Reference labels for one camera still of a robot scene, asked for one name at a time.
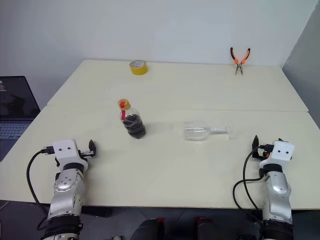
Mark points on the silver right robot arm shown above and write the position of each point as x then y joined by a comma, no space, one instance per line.
277,195

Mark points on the grey partition panel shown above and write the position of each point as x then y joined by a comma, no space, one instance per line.
305,50

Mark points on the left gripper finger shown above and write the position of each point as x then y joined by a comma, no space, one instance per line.
92,145

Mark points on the yellow tape roll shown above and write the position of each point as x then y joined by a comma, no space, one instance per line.
139,68

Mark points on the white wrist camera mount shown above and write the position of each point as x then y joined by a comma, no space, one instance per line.
65,148
282,151

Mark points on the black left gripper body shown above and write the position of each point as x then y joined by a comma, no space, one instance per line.
86,153

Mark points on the dark rounded shape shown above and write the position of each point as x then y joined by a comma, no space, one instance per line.
147,230

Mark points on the dark laptop computer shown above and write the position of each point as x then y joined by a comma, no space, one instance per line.
15,100

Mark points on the yellow bottle cap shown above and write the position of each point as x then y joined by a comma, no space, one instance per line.
125,103

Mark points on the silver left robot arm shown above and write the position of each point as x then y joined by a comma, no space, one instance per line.
66,183

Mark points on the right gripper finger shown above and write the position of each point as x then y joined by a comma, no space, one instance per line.
255,143

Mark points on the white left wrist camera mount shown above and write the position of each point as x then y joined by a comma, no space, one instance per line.
65,148

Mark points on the clear wine glass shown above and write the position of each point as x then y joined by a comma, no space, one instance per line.
195,131

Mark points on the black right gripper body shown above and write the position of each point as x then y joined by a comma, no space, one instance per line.
262,151

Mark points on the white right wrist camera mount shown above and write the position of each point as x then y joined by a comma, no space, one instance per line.
282,151

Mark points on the small bottle with dark liquid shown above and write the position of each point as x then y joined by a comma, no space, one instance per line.
135,126

